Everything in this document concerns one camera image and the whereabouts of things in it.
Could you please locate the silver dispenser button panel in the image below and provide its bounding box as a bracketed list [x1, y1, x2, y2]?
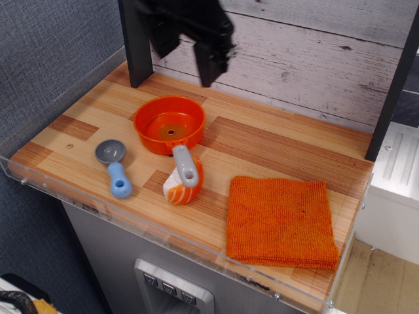
[134, 258, 215, 313]

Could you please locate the clear acrylic table guard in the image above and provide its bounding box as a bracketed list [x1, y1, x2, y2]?
[1, 48, 373, 313]

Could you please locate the grey toy fridge cabinet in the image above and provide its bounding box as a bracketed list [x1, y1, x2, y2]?
[64, 203, 297, 313]

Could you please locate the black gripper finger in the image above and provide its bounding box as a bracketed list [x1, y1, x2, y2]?
[194, 41, 228, 88]
[150, 20, 179, 58]

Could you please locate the black left frame post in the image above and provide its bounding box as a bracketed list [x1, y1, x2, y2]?
[118, 0, 154, 88]

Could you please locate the grey blue toy scoop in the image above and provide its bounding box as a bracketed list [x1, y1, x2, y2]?
[94, 139, 133, 199]

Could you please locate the toy salmon sushi piece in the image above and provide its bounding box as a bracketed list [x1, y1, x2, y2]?
[163, 156, 204, 205]

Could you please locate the white toy sink unit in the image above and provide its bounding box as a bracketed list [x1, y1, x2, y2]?
[354, 122, 418, 264]

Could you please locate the orange folded cloth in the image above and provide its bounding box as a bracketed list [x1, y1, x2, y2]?
[226, 176, 339, 270]

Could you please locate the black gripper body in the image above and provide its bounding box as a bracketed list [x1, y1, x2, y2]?
[136, 1, 234, 57]

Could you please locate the orange pan with grey handle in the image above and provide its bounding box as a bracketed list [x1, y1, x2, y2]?
[133, 96, 206, 188]

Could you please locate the black frame post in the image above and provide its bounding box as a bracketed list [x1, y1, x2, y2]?
[118, 0, 154, 88]
[365, 7, 418, 162]

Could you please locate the black yellow bag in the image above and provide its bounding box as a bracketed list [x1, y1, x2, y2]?
[1, 273, 60, 313]

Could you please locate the black right frame post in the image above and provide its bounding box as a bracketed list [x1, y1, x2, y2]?
[365, 7, 418, 162]

